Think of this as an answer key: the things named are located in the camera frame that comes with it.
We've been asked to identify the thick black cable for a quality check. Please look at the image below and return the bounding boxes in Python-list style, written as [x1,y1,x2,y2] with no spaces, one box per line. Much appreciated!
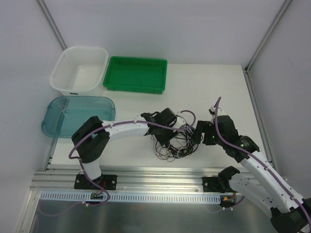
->
[150,126,199,161]

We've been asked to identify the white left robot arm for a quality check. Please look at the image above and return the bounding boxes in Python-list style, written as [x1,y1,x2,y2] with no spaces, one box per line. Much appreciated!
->
[69,108,185,189]

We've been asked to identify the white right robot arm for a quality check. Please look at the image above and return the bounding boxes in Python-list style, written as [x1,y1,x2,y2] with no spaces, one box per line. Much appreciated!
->
[194,116,311,233]

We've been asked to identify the green plastic tray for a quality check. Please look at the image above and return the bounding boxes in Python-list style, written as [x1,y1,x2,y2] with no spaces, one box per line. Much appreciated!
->
[103,56,168,94]

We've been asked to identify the white plastic basin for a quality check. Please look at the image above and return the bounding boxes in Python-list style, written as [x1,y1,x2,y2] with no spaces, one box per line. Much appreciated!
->
[49,46,109,96]

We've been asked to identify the teal translucent plastic bin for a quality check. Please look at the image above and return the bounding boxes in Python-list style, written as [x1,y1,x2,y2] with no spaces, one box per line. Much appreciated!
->
[41,96,116,138]

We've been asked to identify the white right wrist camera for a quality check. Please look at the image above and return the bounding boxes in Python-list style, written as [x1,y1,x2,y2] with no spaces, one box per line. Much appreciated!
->
[208,106,224,122]

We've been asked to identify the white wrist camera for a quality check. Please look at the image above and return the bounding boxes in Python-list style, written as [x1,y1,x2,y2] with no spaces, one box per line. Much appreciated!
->
[208,106,224,122]
[174,112,187,129]

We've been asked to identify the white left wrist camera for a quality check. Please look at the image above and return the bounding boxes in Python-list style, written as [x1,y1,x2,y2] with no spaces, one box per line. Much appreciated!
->
[174,112,187,129]

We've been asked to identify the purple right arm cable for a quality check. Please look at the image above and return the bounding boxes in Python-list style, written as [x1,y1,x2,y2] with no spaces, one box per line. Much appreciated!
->
[213,96,311,219]

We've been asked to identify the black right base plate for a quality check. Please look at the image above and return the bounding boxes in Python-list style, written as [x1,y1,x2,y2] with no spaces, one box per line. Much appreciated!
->
[202,177,234,193]

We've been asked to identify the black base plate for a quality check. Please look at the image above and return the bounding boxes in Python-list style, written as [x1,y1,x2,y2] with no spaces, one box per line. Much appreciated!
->
[202,177,234,193]
[73,174,118,190]

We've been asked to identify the aluminium mounting rail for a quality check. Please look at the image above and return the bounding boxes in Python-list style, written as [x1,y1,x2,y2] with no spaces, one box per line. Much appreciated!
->
[30,165,292,195]

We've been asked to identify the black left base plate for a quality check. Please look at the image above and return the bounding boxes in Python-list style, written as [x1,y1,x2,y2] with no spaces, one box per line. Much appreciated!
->
[73,174,118,190]

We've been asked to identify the white slotted cable duct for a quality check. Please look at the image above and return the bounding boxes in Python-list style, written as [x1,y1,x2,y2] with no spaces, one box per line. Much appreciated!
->
[40,191,221,204]

